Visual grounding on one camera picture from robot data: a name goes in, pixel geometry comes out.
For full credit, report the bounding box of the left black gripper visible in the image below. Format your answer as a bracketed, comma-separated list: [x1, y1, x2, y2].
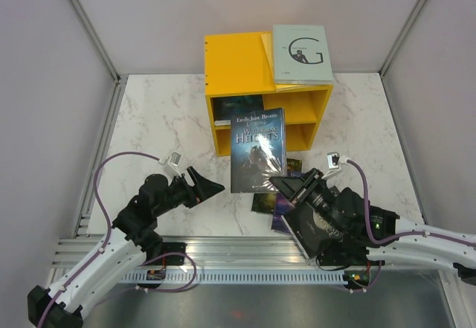
[154, 166, 225, 216]

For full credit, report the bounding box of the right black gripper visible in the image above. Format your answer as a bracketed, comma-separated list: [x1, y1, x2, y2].
[269, 167, 344, 233]

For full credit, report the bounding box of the purple Robinson Crusoe book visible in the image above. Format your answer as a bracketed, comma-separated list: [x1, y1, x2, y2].
[271, 193, 294, 235]

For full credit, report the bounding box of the green forest cover book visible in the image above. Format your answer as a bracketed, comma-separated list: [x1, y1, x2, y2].
[251, 158, 303, 215]

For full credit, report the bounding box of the black Moon and Sixpence book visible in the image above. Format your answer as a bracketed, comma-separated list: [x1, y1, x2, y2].
[282, 205, 344, 260]

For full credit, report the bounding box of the dark Wuthering Heights book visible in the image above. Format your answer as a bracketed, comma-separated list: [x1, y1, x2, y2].
[231, 108, 286, 193]

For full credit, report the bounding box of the light blue O S book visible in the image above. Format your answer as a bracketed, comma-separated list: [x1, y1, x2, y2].
[214, 120, 231, 126]

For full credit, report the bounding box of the teal Jules Verne book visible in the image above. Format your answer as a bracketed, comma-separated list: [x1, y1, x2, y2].
[212, 95, 263, 121]

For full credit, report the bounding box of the grey G book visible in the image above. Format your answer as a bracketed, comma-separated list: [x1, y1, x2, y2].
[271, 25, 333, 85]

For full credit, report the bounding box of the yellow L book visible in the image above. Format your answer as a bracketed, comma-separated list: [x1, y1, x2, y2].
[261, 32, 304, 91]

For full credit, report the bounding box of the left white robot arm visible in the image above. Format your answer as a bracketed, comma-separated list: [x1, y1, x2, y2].
[27, 167, 225, 327]

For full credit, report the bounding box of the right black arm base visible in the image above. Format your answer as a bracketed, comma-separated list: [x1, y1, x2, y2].
[315, 238, 368, 267]

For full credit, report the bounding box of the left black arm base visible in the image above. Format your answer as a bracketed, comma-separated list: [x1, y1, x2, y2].
[144, 233, 187, 267]

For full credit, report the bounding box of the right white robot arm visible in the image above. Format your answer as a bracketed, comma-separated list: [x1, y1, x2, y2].
[270, 169, 475, 285]

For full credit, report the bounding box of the yellow wooden shelf box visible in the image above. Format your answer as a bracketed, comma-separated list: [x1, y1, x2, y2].
[205, 32, 333, 156]

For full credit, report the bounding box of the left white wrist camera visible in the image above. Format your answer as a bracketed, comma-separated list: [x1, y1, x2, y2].
[158, 152, 181, 178]

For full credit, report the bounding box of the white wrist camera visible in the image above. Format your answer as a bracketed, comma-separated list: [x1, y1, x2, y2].
[322, 152, 349, 180]
[158, 152, 181, 178]

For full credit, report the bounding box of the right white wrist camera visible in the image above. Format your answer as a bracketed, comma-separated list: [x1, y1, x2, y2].
[322, 152, 349, 180]

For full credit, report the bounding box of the aluminium front rail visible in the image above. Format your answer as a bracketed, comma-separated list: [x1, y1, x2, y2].
[51, 235, 315, 269]

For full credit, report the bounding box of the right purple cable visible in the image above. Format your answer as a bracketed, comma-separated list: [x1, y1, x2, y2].
[345, 158, 476, 295]

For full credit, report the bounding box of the purple cable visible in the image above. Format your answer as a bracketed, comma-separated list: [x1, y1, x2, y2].
[36, 151, 198, 328]
[345, 158, 476, 295]

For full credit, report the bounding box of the slotted white cable duct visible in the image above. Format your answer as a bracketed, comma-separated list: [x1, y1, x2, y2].
[120, 268, 347, 285]

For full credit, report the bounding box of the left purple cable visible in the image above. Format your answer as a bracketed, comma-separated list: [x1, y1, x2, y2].
[36, 151, 198, 328]

